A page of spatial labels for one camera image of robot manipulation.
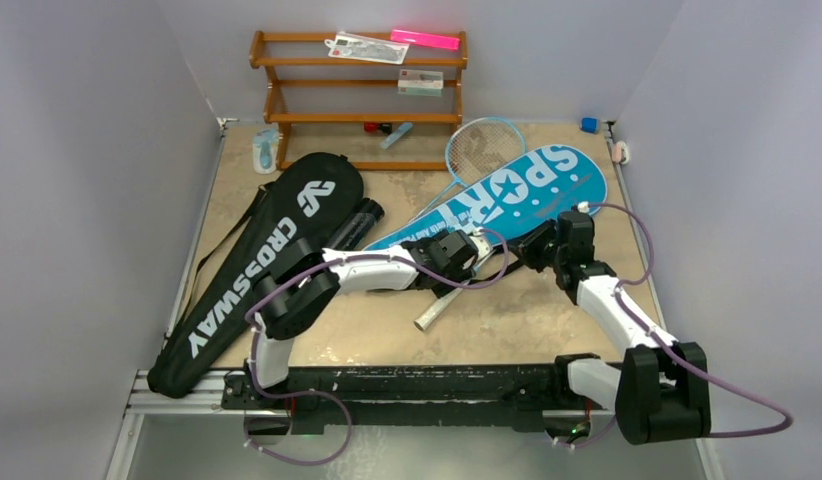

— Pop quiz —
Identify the blue racket bag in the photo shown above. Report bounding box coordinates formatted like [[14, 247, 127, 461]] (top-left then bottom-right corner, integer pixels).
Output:
[[365, 144, 608, 251]]

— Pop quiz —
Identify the black Crossway racket bag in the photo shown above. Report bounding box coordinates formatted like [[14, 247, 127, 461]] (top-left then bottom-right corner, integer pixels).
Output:
[[147, 152, 364, 398]]

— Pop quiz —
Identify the black shuttlecock tube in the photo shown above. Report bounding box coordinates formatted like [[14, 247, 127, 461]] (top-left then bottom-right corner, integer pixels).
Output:
[[326, 197, 384, 251]]

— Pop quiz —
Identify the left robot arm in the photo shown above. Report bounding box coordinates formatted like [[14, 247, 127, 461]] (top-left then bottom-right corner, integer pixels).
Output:
[[246, 230, 492, 409]]

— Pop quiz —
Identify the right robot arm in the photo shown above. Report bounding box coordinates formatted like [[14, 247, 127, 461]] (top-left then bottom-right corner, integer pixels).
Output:
[[514, 210, 711, 445]]

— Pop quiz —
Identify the light blue badminton racket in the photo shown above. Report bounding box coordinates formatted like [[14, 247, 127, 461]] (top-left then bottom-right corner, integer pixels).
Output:
[[413, 116, 526, 220]]

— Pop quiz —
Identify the small pink white object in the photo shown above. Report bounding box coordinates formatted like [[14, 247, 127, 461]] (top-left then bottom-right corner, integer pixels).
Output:
[[611, 141, 630, 165]]

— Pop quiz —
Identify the small blue cube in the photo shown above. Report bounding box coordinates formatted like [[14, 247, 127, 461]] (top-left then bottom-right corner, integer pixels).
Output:
[[579, 117, 599, 134]]

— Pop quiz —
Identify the light blue strip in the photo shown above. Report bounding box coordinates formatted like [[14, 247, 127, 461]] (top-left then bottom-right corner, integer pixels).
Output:
[[380, 122, 413, 150]]

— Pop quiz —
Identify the red black small object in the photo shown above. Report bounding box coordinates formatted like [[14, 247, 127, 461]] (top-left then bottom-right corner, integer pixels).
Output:
[[363, 122, 394, 135]]

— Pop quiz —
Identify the wooden shelf rack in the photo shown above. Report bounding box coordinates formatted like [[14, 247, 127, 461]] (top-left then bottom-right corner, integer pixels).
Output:
[[249, 30, 469, 170]]

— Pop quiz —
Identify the white green box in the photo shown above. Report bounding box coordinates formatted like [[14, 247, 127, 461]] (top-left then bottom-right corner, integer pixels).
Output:
[[397, 69, 445, 97]]

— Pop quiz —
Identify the pink bar on shelf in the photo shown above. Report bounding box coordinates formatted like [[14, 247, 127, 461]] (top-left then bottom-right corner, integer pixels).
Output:
[[390, 29, 461, 51]]

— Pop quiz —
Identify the light blue packaged item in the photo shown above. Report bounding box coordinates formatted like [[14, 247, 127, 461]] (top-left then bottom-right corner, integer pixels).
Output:
[[252, 126, 280, 175]]

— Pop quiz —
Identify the white blister package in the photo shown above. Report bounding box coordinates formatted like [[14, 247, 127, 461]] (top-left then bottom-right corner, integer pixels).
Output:
[[323, 32, 410, 65]]

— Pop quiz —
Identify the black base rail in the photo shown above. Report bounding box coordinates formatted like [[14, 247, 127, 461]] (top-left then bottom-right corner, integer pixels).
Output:
[[126, 357, 708, 439]]

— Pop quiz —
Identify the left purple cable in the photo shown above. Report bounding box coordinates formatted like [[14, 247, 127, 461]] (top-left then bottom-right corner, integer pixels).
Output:
[[241, 228, 512, 466]]

